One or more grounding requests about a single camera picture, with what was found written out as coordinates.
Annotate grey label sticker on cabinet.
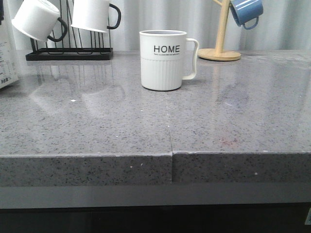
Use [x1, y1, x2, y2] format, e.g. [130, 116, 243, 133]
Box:
[304, 208, 311, 225]

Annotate white HOME ribbed cup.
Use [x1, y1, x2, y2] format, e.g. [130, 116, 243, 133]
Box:
[139, 30, 199, 91]

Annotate black wire mug rack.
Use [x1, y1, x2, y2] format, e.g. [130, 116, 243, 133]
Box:
[26, 0, 113, 61]

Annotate upright white enamel mug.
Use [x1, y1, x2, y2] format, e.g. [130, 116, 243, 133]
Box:
[71, 0, 121, 33]

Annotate blue enamel mug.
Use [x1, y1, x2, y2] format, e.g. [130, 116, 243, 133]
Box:
[230, 0, 263, 30]

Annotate wooden mug tree stand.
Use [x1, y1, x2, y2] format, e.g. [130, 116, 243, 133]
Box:
[198, 0, 241, 62]

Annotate tilted white enamel mug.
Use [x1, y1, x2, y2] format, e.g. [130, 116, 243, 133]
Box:
[11, 0, 68, 42]

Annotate Pascual whole milk carton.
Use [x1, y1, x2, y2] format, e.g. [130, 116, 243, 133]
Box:
[0, 0, 18, 88]

